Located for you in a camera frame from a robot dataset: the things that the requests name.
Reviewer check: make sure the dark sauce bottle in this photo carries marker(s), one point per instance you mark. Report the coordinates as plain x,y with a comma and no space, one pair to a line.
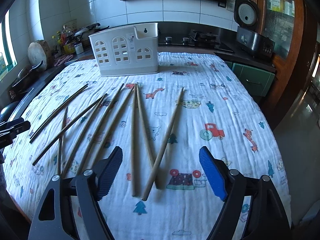
67,37

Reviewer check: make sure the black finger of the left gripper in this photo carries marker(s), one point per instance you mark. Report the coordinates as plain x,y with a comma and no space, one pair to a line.
10,130

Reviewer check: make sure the black rice cooker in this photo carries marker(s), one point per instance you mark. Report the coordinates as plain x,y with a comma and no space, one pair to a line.
246,14

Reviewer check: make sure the green cabinet drawer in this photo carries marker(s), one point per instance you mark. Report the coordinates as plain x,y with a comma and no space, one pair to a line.
256,81

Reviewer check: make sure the round wooden cutting board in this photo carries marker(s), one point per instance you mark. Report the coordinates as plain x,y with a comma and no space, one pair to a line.
38,52

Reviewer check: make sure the light wooden chopstick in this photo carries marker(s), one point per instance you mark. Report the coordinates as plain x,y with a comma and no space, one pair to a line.
133,124
80,137
97,131
110,127
145,135
157,163

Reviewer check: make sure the black wok pan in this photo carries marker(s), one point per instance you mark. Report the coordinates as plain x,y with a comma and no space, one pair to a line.
26,78

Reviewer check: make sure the wooden glass door cabinet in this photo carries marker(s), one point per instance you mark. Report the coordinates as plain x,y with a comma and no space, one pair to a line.
293,27

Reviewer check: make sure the black gas stove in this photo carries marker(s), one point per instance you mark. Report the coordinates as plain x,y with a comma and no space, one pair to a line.
195,39

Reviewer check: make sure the wall power socket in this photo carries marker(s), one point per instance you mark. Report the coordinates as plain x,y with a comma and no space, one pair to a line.
230,5

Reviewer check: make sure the small white jar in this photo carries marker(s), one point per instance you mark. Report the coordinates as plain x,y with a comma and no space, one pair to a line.
79,48

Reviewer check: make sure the pink cloth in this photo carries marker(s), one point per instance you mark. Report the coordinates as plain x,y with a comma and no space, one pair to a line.
61,60

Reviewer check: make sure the steel pot with lid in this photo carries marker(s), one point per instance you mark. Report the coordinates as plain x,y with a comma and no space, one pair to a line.
82,35

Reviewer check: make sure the white plastic utensil holder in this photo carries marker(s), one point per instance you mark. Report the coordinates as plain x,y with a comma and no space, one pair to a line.
126,50

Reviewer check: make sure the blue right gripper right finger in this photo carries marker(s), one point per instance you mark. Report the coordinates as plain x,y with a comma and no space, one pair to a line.
266,219

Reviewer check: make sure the white patterned table cloth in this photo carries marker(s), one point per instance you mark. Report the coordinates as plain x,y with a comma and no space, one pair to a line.
215,111

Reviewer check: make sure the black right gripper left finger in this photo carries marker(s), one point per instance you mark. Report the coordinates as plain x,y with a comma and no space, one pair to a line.
54,217

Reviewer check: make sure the yellow oil bottle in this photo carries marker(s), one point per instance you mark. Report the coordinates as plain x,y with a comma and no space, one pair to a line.
57,43

